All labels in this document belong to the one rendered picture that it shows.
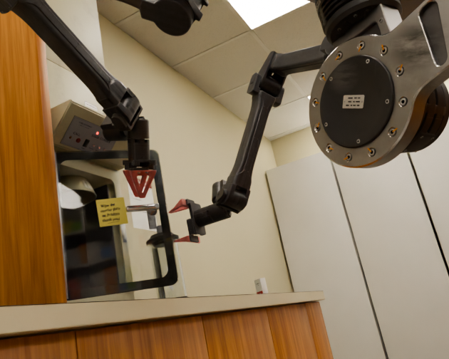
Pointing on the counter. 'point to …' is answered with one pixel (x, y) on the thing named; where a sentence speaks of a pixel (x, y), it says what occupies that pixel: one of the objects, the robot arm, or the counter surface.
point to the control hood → (59, 116)
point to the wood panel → (19, 169)
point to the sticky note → (111, 211)
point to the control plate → (85, 128)
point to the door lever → (144, 208)
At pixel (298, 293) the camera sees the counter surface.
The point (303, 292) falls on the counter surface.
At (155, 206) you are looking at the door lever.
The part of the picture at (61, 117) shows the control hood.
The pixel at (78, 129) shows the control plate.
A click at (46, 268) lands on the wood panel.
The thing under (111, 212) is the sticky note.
